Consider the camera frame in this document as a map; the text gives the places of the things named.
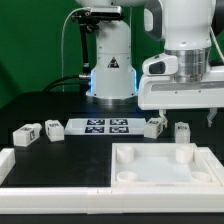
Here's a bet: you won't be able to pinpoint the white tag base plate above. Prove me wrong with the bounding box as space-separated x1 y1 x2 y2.
65 118 146 135

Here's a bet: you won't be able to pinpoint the white camera cable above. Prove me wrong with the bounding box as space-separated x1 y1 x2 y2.
60 6 91 93

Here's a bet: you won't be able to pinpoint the black cables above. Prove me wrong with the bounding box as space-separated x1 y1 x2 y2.
42 74 92 93

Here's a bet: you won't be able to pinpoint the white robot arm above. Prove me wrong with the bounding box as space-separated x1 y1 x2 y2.
76 0 224 121

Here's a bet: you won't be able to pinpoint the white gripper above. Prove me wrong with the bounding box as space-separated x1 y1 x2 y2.
138 53 224 128

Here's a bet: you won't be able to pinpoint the white square tabletop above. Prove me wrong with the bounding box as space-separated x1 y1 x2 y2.
111 143 224 188

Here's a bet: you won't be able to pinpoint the white U-shaped fence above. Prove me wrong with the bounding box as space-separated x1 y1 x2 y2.
0 149 224 214

